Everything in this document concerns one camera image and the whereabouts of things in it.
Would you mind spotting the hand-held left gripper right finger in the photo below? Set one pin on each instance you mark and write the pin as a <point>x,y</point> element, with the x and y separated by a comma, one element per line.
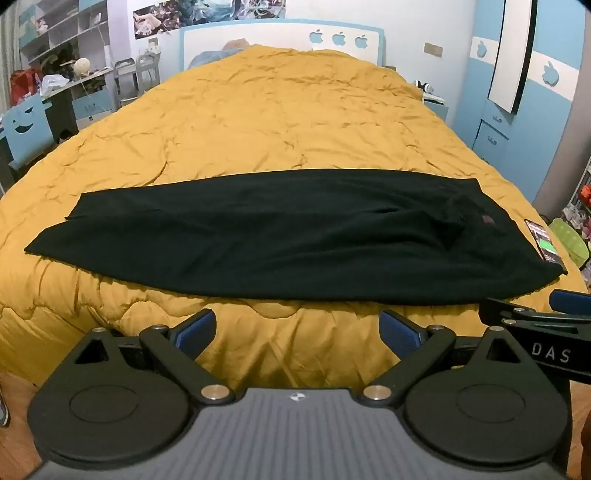
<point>396,330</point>

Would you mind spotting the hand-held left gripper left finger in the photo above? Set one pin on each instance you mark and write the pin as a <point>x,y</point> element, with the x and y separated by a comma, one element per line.
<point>199,330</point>

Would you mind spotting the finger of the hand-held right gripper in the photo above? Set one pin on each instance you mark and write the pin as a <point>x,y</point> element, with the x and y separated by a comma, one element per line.
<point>503,308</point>
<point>570,300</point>

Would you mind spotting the black pants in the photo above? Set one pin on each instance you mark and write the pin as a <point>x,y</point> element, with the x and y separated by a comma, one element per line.
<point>277,230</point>

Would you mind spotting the person's right forearm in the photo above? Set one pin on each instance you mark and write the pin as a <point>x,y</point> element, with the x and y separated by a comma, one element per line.
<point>586,438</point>

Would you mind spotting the smartphone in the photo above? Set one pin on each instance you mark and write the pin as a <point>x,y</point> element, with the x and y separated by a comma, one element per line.
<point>545,247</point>

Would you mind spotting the green plastic basket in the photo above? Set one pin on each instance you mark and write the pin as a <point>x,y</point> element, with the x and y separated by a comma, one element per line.
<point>570,240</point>

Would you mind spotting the blue and white wardrobe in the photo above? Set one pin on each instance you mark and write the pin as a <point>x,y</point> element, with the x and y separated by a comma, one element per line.
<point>531,101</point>

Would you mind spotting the grey shoe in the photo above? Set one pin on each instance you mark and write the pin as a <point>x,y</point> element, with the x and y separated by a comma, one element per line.
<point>2,410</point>

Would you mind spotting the blue nightstand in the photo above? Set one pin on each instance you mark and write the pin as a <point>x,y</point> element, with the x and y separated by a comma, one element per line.
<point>436,107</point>

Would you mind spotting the yellow quilted blanket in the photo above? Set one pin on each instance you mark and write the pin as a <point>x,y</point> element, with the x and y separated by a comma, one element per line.
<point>277,120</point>

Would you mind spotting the black framed white door panel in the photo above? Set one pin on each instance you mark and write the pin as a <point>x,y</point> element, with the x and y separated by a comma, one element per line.
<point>513,55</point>

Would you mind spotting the blue chair with smiling face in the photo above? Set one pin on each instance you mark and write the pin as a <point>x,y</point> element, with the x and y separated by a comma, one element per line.
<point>25,131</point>

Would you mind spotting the blue pillow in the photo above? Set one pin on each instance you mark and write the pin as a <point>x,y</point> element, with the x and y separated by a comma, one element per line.
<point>213,56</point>

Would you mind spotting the cream round ball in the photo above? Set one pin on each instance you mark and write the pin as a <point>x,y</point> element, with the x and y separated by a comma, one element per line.
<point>83,67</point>

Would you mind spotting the white plastic bag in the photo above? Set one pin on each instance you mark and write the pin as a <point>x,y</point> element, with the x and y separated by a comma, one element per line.
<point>53,82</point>

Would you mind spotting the red bag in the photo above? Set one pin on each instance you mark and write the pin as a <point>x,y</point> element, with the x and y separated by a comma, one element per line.
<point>24,86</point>

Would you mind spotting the white and blue headboard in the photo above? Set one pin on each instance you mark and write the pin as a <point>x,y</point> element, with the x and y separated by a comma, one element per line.
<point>281,39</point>

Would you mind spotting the beige wall switch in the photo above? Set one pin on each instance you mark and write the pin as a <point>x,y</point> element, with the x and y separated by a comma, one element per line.
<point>433,48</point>

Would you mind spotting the white wall socket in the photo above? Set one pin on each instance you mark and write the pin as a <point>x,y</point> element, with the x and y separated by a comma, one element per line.
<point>152,44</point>

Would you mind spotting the wall poster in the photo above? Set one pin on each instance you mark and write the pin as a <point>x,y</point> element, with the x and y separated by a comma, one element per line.
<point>207,14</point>

